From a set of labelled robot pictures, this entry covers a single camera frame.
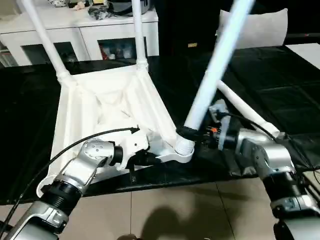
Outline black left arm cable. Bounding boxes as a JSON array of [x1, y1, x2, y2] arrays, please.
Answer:
[[0, 126, 141, 227]]

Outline dark clutter pile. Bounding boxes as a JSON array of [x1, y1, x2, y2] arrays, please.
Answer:
[[88, 4, 111, 20]]

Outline white plastic table top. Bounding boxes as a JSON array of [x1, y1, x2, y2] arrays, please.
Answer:
[[36, 63, 195, 199]]

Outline grey helmet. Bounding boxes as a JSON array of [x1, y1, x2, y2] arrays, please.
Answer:
[[109, 0, 154, 16]]

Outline grey cushion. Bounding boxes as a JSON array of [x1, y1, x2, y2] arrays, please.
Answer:
[[215, 8, 289, 50]]

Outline white plastic table leg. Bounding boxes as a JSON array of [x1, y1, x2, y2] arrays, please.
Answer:
[[21, 0, 74, 85], [174, 0, 256, 156], [216, 79, 281, 138], [131, 0, 150, 70]]

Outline white sideboard with glass doors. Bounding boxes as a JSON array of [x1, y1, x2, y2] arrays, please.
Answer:
[[0, 0, 160, 68]]

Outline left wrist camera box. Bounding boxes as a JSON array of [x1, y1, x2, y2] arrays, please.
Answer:
[[113, 129, 150, 171]]

